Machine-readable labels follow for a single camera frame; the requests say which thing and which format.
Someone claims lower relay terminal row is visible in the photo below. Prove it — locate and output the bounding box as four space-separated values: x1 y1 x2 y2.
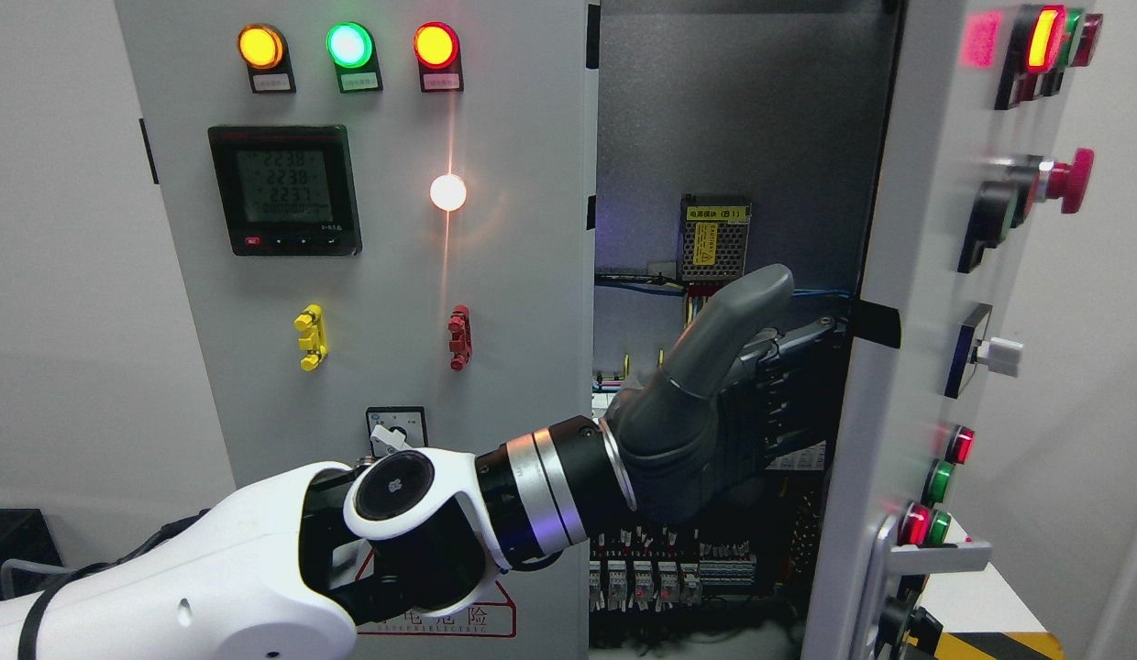
587 525 763 613

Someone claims red electric hazard warning sticker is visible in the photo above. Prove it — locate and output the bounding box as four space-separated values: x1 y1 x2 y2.
358 580 518 640

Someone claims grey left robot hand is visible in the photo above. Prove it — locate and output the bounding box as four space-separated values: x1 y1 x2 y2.
603 264 845 525

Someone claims black digital power meter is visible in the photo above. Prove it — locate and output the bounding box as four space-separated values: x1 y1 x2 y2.
207 125 362 258

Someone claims green indicator lamp left door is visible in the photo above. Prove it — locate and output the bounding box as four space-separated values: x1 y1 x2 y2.
326 20 383 94

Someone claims right door white selector switch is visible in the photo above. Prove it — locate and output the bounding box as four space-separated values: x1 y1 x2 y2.
944 303 1024 401

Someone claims red terminal connector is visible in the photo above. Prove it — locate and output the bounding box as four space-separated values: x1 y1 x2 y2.
447 304 473 372

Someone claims grey cabinet door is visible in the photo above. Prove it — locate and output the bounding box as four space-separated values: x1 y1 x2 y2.
800 1 1102 659
114 0 594 660

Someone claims white socket breaker row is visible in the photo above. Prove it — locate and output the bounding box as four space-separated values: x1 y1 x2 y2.
592 391 827 471

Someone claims red mushroom emergency stop button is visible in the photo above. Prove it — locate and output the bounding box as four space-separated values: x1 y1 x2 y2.
993 148 1096 228

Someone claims perforated metal power supply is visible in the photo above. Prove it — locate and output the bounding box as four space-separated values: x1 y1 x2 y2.
677 193 753 283

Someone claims silver door lever handle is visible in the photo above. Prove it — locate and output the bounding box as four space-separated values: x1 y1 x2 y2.
848 512 991 659

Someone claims yellow indicator lamp left door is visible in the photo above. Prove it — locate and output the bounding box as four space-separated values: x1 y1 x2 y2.
236 24 296 94

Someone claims red indicator lamp left door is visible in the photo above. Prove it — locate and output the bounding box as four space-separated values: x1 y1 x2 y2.
413 20 464 93

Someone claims white rotary selector switch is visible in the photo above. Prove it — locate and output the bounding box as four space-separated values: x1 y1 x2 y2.
366 406 429 459

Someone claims white glowing indicator lamp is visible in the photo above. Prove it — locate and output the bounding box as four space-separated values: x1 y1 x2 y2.
429 174 468 213

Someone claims yellow terminal connector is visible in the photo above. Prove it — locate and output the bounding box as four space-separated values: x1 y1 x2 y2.
293 303 329 372

